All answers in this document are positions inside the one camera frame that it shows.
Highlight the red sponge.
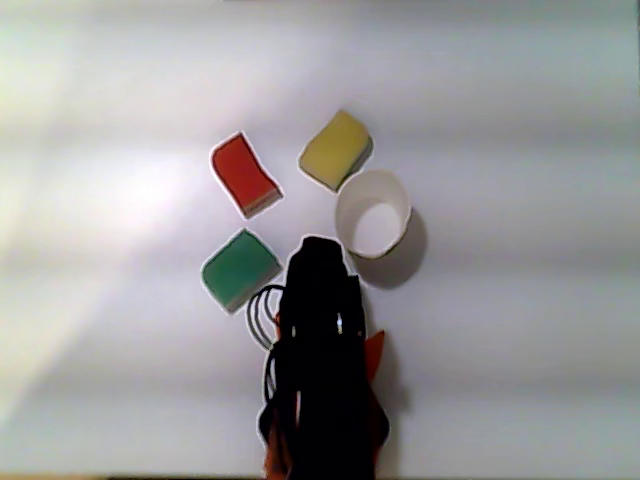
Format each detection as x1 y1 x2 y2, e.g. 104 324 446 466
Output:
209 130 285 220

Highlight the white paper cup green tape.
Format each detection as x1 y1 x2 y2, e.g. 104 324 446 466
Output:
333 169 414 260

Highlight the green sponge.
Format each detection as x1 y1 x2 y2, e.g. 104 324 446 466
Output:
200 227 282 316

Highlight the yellow sponge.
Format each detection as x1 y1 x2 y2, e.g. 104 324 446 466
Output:
297 108 375 194

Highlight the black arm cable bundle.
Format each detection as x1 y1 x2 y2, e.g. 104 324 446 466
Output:
246 283 282 404

